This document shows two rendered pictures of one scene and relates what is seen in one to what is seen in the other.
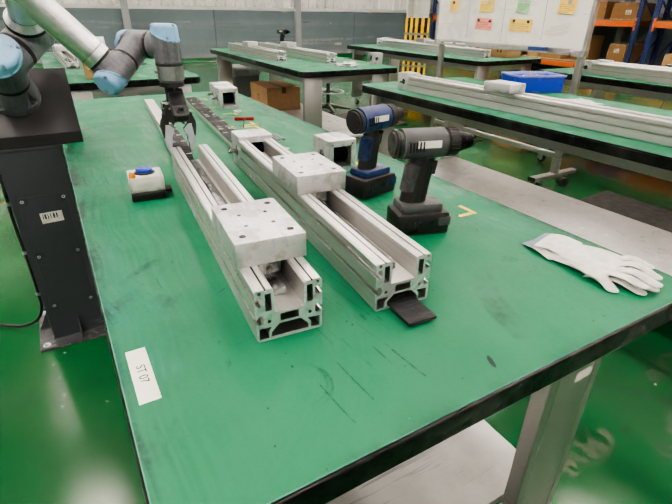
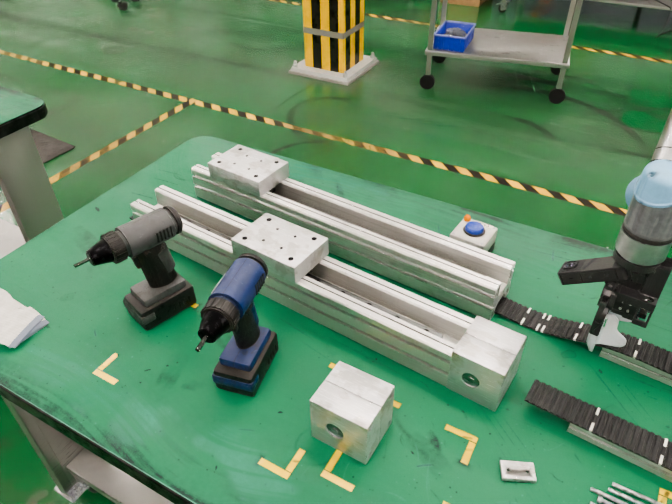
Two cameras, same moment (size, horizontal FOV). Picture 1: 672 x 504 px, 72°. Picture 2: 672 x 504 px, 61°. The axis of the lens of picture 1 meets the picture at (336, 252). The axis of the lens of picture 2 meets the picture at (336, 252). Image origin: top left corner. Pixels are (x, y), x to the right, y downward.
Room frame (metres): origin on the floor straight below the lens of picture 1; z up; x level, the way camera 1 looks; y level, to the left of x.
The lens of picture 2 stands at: (1.82, -0.27, 1.59)
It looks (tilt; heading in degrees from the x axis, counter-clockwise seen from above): 39 degrees down; 151
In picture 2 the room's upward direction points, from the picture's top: 1 degrees counter-clockwise
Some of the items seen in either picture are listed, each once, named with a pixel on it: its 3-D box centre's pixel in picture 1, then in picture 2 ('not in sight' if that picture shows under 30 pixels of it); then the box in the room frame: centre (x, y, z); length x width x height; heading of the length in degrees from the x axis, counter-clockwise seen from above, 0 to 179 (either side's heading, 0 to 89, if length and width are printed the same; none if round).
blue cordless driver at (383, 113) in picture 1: (379, 148); (234, 338); (1.18, -0.11, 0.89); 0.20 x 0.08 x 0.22; 133
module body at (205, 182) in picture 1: (224, 211); (334, 224); (0.91, 0.24, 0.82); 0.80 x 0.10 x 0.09; 26
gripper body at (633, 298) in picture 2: (173, 102); (632, 282); (1.46, 0.50, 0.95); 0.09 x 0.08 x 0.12; 26
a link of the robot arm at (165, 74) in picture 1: (169, 74); (643, 242); (1.45, 0.50, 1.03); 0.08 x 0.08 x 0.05
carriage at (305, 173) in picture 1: (307, 177); (280, 251); (0.99, 0.07, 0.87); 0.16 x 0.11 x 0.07; 26
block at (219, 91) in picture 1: (223, 97); not in sight; (2.29, 0.54, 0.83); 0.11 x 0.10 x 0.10; 118
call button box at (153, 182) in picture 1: (150, 183); (470, 243); (1.11, 0.47, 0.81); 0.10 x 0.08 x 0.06; 116
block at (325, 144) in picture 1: (330, 152); (356, 406); (1.36, 0.02, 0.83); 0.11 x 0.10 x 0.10; 119
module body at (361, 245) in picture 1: (307, 198); (282, 270); (0.99, 0.07, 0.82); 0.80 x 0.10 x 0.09; 26
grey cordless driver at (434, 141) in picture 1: (433, 180); (138, 274); (0.94, -0.20, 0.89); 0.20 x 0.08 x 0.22; 104
